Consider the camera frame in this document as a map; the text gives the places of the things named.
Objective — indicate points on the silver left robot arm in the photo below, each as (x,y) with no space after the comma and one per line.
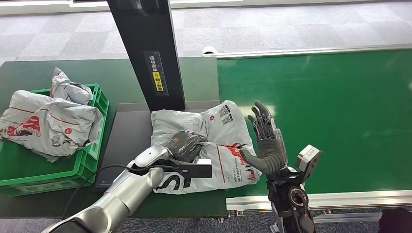
(125,193)

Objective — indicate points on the green plastic basket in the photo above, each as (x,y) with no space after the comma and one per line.
(85,160)

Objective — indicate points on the dark green table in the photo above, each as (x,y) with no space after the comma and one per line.
(96,70)

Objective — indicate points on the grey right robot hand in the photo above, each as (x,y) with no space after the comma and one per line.
(270,151)

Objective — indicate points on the small grey crumpled courier package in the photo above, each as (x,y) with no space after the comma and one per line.
(70,88)

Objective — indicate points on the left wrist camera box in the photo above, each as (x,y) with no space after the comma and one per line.
(198,171)

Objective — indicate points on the metal conveyor support bracket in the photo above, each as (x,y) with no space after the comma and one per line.
(347,217)

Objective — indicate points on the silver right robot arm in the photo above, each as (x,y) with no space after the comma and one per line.
(293,202)

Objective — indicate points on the aluminium conveyor side rail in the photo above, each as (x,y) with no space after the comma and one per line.
(289,51)
(354,198)

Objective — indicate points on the grey red-print courier package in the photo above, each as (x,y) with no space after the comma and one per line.
(222,128)

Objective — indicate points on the large grey crumpled courier package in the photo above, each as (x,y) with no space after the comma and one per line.
(48,128)

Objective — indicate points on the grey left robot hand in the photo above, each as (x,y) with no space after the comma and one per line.
(185,144)

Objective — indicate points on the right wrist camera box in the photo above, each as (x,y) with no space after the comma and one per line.
(309,159)

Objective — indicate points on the black weighing platform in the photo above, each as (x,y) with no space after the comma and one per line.
(128,135)

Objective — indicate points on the white conveyor roller cap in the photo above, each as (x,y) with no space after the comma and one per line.
(209,50)

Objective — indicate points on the white wall baseboard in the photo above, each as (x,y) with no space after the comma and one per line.
(48,5)

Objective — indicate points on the yellow black column label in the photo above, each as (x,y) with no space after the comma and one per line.
(157,75)

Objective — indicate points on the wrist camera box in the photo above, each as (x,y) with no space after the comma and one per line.
(309,159)
(198,171)

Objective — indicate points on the green conveyor belt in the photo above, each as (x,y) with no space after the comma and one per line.
(338,106)

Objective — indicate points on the black scanner column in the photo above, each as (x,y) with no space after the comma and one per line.
(146,54)

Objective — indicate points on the black object on floor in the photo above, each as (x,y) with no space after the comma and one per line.
(396,221)

